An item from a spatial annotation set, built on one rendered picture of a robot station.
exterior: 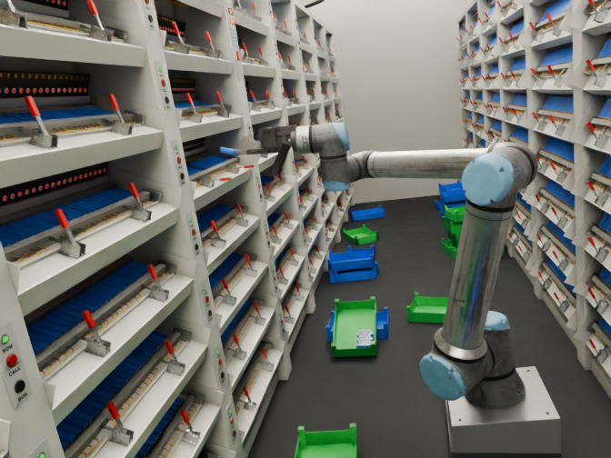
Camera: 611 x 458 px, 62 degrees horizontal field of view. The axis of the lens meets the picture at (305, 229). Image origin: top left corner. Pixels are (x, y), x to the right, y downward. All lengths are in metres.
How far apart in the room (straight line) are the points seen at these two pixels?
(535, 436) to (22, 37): 1.62
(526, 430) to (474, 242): 0.64
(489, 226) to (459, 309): 0.26
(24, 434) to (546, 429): 1.37
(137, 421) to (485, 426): 1.01
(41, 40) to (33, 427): 0.64
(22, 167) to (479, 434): 1.41
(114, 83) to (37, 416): 0.83
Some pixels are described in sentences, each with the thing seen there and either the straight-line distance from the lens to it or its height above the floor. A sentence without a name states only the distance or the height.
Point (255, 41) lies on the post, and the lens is 2.75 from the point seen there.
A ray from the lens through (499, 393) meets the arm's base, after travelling 1.76.
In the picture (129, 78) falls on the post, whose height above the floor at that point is 1.28.
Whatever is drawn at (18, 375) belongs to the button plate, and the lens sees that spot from 0.90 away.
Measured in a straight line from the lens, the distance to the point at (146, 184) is 1.42.
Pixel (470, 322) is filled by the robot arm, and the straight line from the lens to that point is 1.48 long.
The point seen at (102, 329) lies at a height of 0.77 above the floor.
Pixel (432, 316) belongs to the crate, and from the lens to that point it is 2.68.
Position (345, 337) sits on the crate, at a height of 0.05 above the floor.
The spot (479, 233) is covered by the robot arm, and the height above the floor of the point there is 0.79.
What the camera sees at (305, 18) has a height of 1.76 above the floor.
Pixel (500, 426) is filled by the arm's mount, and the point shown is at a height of 0.15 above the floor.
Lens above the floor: 1.16
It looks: 14 degrees down
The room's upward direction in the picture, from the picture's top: 8 degrees counter-clockwise
